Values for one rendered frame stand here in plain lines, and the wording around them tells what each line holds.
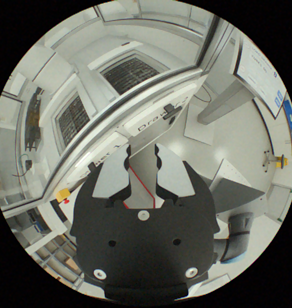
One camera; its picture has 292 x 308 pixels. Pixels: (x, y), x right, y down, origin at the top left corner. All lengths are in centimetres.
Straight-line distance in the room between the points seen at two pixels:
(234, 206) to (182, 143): 99
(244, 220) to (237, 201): 13
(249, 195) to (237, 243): 21
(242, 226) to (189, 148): 107
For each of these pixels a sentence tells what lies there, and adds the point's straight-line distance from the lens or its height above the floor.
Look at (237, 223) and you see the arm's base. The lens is 52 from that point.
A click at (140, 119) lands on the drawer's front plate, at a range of 26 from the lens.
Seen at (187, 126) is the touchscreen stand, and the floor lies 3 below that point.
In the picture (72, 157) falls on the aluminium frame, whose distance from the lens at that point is 28.
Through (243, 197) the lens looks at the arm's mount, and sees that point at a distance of 45.
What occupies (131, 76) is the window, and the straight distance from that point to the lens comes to 19.
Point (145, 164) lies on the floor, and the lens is 118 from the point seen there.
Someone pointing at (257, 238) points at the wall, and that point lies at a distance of 339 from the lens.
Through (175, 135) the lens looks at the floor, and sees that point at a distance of 123.
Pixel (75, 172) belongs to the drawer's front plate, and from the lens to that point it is 37.
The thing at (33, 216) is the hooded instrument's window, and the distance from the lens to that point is 103.
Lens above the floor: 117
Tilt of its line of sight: 85 degrees down
